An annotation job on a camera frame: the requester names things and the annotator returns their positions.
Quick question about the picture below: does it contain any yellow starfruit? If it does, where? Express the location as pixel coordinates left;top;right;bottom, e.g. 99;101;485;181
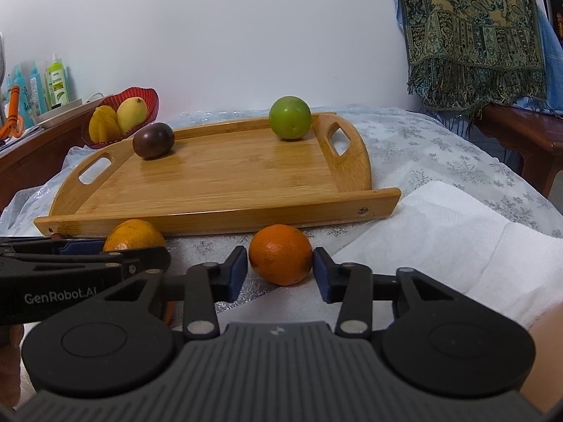
89;105;122;143

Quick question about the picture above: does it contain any white towel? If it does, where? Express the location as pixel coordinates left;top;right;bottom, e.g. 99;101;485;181
330;180;563;330

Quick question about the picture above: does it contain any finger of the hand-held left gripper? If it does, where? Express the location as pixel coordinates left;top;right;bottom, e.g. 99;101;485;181
0;247;172;279
0;236;107;256

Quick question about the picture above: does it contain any brown wooden cabinet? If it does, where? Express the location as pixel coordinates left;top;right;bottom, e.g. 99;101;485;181
0;104;103;214

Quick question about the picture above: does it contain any dark purple passion fruit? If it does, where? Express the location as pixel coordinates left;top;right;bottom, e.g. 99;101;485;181
132;122;175;160

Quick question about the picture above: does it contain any orange handled tool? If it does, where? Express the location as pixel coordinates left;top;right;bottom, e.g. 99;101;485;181
0;84;24;140

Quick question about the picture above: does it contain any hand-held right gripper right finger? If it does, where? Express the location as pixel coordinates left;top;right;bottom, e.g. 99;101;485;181
312;247;467;337

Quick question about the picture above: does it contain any green round orange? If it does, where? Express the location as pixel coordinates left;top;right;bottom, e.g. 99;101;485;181
268;96;313;141

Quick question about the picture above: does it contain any green white bottle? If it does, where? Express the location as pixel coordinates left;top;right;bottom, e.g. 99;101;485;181
46;53;70;110

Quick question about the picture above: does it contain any person's left hand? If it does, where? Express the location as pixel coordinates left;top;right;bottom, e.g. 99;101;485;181
0;323;25;409

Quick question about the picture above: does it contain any dark wooden furniture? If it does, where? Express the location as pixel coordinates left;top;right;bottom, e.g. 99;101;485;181
473;101;563;198

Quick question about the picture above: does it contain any teal bottle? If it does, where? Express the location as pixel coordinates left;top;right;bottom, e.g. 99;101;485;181
27;62;45;119
12;64;34;129

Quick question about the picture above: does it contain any deep orange round orange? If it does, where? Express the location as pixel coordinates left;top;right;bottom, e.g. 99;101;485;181
248;224;314;286

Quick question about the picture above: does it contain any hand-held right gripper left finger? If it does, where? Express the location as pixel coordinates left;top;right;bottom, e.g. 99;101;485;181
103;246;249;339

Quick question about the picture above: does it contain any red glass bowl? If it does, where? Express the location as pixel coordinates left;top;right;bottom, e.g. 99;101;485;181
83;87;160;149

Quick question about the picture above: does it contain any yellow mango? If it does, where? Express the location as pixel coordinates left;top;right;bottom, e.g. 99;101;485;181
116;97;148;135

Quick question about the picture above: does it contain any green patterned fringed scarf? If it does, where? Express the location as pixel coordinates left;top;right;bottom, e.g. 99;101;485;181
393;0;550;117

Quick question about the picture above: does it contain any wooden handled tray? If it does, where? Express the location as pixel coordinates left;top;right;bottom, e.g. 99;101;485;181
34;112;402;238

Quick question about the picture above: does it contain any yellowish orange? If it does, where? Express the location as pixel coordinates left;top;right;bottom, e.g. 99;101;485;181
102;219;168;253

